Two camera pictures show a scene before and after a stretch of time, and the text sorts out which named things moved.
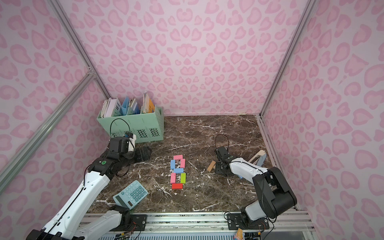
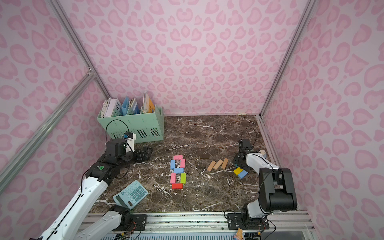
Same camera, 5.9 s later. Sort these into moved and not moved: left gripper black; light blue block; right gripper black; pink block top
Moved: right gripper black
Not moved: left gripper black; light blue block; pink block top
